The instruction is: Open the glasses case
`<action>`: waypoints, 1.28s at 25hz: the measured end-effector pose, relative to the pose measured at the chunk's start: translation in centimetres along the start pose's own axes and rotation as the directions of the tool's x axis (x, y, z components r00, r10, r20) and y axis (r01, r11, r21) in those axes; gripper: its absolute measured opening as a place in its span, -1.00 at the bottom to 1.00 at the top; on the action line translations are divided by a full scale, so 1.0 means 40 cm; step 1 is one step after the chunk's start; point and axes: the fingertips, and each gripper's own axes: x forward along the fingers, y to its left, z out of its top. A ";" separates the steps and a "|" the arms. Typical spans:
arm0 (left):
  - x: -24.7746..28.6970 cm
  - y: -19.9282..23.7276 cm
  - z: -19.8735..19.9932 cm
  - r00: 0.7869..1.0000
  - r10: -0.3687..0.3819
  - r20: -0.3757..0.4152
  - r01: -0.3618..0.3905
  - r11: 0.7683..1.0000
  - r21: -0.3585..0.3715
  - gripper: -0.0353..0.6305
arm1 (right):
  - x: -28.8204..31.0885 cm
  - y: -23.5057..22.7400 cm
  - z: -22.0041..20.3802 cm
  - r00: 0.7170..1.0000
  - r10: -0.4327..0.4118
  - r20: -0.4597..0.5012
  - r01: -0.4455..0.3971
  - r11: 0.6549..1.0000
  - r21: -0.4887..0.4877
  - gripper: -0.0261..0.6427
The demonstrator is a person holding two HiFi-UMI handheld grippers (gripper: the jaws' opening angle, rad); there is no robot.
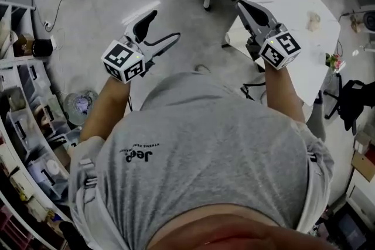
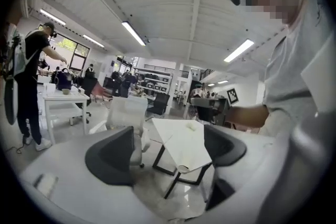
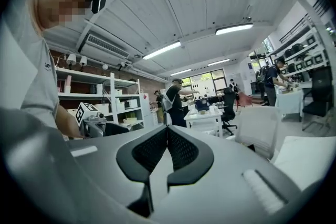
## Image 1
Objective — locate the person's right forearm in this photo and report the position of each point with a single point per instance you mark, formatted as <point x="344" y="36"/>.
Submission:
<point x="281" y="92"/>

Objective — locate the small beige object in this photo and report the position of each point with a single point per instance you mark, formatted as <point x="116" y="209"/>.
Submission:
<point x="313" y="21"/>

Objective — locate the white floor fan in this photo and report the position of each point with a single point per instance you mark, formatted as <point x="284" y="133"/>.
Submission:
<point x="80" y="105"/>

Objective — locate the pink flower bouquet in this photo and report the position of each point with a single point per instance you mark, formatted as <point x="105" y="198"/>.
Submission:
<point x="334" y="61"/>

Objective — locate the white power strip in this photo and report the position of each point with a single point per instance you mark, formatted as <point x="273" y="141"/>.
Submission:
<point x="48" y="25"/>

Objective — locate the black round appliance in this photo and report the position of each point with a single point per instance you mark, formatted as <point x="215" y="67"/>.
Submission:
<point x="42" y="47"/>

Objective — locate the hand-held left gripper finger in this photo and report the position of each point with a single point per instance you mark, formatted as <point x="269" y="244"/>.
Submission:
<point x="164" y="43"/>
<point x="143" y="26"/>

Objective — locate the clear plastic storage box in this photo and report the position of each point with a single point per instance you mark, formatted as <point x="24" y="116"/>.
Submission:
<point x="20" y="130"/>
<point x="44" y="175"/>
<point x="32" y="79"/>

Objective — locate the flat cardboard box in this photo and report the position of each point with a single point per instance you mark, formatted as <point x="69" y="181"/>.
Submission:
<point x="363" y="167"/>

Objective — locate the person's left forearm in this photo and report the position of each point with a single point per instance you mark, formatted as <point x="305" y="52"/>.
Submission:
<point x="102" y="109"/>

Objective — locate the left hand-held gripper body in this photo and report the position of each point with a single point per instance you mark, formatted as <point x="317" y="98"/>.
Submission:
<point x="123" y="63"/>

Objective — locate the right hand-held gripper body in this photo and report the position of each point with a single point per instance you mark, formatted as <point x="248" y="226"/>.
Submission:
<point x="279" y="51"/>

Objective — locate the white marble table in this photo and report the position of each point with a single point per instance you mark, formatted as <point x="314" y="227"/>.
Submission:
<point x="287" y="0"/>

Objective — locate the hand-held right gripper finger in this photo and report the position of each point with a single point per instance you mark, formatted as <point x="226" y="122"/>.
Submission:
<point x="252" y="22"/>

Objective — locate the black mesh office chair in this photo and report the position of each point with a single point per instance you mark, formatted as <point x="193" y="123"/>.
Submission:
<point x="351" y="102"/>

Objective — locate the white metal shelving unit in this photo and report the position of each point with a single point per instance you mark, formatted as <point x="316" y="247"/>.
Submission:
<point x="20" y="61"/>

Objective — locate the person's grey t-shirt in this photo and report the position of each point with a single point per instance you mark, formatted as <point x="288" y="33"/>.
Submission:
<point x="205" y="137"/>

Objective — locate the small black round fan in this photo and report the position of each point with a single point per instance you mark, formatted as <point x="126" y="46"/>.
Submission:
<point x="369" y="22"/>

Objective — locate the person's head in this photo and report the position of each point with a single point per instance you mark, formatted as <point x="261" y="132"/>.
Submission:
<point x="234" y="235"/>

